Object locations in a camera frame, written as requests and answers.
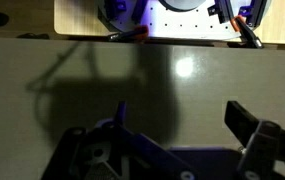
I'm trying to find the black purple bracket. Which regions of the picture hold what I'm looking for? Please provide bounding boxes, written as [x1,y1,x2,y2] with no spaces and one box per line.
[207,0,236,25]
[103,0,128,21]

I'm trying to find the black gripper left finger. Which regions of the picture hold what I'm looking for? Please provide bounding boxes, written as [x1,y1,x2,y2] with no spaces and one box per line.
[95,101,196,180]

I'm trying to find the orange black spring clamp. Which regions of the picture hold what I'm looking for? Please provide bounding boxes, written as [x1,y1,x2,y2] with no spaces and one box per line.
[230,14,265,50]
[108,25,150,43]

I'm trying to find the light wooden cart board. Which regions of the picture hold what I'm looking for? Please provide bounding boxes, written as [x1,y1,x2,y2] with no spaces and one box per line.
[54,0,285,45]

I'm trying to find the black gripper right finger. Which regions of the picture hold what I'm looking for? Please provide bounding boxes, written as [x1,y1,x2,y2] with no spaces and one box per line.
[224,100,281,180]

